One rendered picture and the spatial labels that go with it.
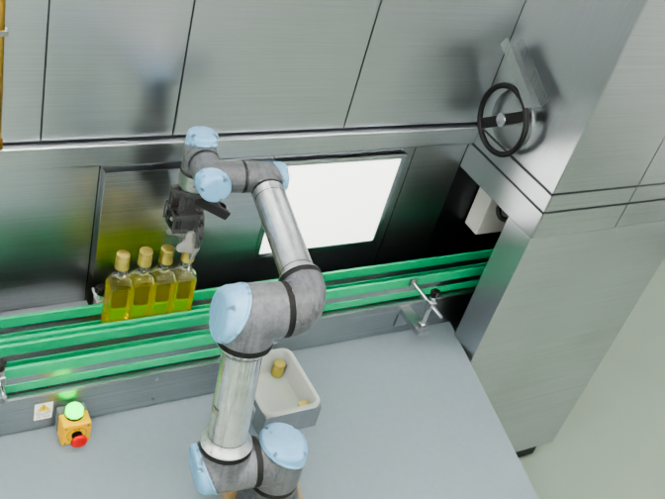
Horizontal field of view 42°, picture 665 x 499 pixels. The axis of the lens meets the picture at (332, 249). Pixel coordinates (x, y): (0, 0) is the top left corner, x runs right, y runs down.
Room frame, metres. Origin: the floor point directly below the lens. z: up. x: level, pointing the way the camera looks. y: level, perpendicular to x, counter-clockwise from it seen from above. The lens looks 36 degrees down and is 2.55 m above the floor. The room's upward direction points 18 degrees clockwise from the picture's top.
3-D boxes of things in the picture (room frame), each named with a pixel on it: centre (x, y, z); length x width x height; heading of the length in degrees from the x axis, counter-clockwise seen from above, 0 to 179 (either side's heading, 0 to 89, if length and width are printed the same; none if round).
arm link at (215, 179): (1.67, 0.30, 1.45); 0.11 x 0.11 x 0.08; 31
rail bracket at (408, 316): (2.12, -0.32, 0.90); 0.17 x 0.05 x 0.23; 38
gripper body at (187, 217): (1.74, 0.37, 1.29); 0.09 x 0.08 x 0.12; 128
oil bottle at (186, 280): (1.76, 0.35, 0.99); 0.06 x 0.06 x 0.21; 39
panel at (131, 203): (2.02, 0.24, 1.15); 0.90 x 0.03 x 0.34; 128
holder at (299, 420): (1.74, 0.05, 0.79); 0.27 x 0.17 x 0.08; 38
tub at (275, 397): (1.72, 0.03, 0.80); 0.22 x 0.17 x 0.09; 38
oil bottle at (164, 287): (1.72, 0.40, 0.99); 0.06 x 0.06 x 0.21; 39
